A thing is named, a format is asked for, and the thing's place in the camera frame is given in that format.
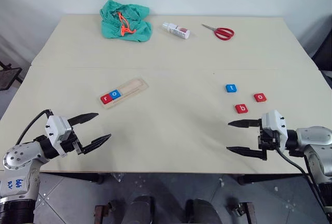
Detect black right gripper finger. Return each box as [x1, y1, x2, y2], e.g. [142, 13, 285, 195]
[227, 119, 262, 128]
[226, 146, 268, 161]

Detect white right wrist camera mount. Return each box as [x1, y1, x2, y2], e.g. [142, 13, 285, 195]
[260, 109, 288, 149]

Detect rusty metal floor bracket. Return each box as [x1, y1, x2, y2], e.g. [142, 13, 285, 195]
[94, 200, 116, 224]
[228, 202, 256, 224]

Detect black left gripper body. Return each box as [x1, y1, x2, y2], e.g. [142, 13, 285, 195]
[60, 127, 80, 155]

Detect green cloth bag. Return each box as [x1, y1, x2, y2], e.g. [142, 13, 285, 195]
[100, 0, 153, 43]

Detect orange drawstring cord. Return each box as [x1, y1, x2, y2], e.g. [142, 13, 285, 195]
[117, 12, 137, 37]

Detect white spray bottle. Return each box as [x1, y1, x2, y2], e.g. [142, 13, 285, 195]
[162, 21, 191, 39]

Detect blue tile letter t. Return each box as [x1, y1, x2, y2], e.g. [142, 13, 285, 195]
[224, 83, 239, 94]

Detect red handled scissors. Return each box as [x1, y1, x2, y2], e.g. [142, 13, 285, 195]
[201, 23, 236, 41]

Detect red tile letter r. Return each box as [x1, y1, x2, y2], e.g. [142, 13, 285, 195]
[100, 93, 114, 105]

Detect wooden letter tray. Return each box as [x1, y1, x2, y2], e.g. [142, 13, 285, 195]
[100, 77, 149, 110]

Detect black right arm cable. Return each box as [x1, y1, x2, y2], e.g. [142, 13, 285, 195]
[275, 148, 329, 221]

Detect red tile letter b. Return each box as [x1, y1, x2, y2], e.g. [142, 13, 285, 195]
[234, 104, 249, 114]

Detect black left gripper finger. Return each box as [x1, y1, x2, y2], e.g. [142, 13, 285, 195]
[67, 113, 100, 127]
[77, 133, 112, 156]

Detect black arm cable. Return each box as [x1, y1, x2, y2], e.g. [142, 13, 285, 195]
[275, 148, 329, 221]
[15, 108, 54, 146]

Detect dark table frame bar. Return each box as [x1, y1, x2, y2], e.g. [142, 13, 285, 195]
[38, 172, 104, 185]
[237, 174, 309, 185]

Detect black metal stand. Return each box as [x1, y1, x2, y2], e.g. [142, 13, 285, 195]
[0, 59, 23, 91]

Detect blue tile letter o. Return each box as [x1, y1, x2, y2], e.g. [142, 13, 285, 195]
[108, 89, 122, 101]

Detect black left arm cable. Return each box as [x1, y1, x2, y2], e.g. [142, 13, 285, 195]
[15, 108, 54, 146]

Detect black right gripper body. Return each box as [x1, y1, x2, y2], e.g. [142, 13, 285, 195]
[257, 127, 280, 152]

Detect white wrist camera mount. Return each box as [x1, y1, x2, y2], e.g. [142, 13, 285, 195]
[44, 115, 73, 156]
[260, 109, 288, 149]

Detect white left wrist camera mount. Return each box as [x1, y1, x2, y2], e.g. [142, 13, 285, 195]
[44, 115, 73, 156]

